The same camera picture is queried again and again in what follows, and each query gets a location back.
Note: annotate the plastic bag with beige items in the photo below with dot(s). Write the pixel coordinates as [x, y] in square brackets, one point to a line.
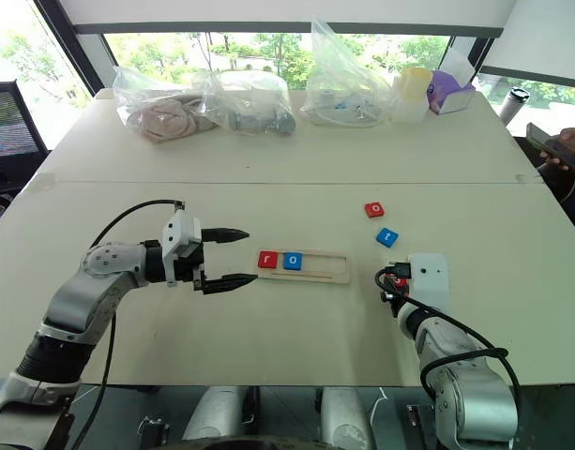
[165, 117]

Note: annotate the purple tissue box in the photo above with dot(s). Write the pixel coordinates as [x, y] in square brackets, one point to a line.
[449, 91]

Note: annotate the white and yellow plastic container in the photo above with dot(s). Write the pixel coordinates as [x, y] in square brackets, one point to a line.
[411, 94]

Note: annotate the red r letter block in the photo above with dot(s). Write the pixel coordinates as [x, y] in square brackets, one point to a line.
[268, 260]

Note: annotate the silver rounded robot leg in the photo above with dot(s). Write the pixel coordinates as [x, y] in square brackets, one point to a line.
[216, 412]
[345, 417]

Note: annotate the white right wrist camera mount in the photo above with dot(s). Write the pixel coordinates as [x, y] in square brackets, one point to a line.
[428, 276]

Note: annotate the wooden letter tray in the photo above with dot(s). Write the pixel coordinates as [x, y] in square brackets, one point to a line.
[315, 274]

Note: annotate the plastic bag with white parts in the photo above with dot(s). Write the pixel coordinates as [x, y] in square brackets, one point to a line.
[343, 89]

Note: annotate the grey travel tumbler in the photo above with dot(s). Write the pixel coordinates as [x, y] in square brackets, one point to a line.
[513, 105]

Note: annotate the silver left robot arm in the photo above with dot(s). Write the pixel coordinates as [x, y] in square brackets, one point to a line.
[76, 300]

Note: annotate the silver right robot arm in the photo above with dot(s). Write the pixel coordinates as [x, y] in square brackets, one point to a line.
[470, 403]

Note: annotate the plastic bag with grey cylinders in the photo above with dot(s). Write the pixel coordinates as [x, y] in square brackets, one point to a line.
[259, 108]

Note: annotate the blue o letter block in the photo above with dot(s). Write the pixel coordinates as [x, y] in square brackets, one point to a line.
[293, 262]

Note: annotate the blue t letter block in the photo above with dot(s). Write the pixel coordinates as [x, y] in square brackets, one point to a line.
[387, 237]

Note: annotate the red o letter block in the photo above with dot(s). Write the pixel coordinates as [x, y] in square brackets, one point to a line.
[375, 210]

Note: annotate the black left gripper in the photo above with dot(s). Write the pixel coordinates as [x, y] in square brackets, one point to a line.
[189, 267]

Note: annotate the black mesh chair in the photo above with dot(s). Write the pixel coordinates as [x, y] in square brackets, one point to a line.
[10, 126]

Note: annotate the person's dark clothed body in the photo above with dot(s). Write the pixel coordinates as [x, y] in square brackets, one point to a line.
[570, 192]

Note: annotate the dark smartphone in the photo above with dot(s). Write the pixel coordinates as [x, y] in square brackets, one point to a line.
[547, 143]

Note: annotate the black metal bracket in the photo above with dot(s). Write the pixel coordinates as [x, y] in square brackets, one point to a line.
[419, 415]
[153, 431]

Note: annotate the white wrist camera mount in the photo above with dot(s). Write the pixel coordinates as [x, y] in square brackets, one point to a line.
[428, 276]
[179, 232]

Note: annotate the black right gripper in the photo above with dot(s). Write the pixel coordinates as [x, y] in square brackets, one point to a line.
[391, 291]

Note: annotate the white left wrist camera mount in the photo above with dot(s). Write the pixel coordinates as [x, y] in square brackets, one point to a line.
[179, 232]

